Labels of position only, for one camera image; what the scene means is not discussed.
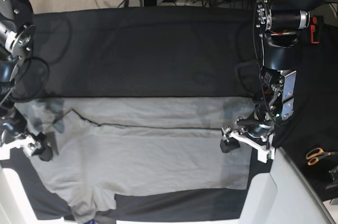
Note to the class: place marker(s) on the black table cloth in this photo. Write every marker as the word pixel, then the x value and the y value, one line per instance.
pixel 187 52

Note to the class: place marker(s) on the orange handled scissors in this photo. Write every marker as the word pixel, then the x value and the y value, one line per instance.
pixel 317 154

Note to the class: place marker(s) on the white plastic container left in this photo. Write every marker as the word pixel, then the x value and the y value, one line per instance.
pixel 15 205

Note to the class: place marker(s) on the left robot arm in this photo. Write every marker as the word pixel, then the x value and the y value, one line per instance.
pixel 277 27

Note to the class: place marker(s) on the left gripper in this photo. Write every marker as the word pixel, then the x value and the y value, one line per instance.
pixel 257 134

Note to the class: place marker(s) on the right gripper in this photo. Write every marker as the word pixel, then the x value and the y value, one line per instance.
pixel 15 134

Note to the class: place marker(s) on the white plastic container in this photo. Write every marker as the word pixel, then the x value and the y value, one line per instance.
pixel 283 195
pixel 15 205

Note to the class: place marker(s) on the grey T-shirt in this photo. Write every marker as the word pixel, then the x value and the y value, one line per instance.
pixel 107 147

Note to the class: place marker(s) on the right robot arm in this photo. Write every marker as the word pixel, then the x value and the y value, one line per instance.
pixel 17 34

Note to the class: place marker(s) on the white plastic container right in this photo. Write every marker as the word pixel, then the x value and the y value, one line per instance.
pixel 283 195

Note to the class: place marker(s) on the red and black clamp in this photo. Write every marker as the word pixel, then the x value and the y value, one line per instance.
pixel 316 26

